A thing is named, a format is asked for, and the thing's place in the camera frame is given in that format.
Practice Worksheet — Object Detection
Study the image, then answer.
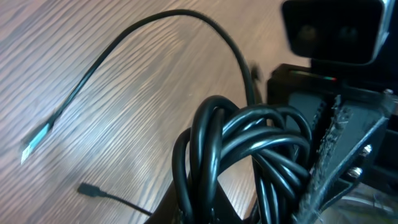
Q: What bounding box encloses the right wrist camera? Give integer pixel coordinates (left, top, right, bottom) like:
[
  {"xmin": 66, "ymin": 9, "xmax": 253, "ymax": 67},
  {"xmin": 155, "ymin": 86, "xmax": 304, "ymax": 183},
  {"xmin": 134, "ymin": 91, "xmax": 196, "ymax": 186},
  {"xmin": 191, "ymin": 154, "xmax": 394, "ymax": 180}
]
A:
[{"xmin": 281, "ymin": 0, "xmax": 396, "ymax": 65}]

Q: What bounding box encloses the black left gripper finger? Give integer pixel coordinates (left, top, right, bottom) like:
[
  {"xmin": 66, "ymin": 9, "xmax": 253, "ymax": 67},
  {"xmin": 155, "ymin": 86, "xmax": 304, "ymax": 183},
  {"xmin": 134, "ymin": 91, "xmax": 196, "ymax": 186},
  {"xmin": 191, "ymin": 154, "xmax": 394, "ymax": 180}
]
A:
[{"xmin": 146, "ymin": 177, "xmax": 249, "ymax": 224}]

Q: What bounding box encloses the black USB cable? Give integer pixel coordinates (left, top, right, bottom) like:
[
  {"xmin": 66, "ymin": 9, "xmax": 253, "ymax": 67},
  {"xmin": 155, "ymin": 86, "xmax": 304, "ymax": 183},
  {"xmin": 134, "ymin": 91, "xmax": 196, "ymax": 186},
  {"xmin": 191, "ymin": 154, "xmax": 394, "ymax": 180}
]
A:
[{"xmin": 20, "ymin": 8, "xmax": 313, "ymax": 224}]

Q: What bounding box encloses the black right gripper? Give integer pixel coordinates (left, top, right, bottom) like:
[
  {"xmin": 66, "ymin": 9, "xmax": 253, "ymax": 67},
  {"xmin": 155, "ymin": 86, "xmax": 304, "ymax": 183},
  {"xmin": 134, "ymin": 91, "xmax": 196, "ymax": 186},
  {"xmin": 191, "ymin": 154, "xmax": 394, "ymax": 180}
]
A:
[{"xmin": 266, "ymin": 64, "xmax": 397, "ymax": 223}]

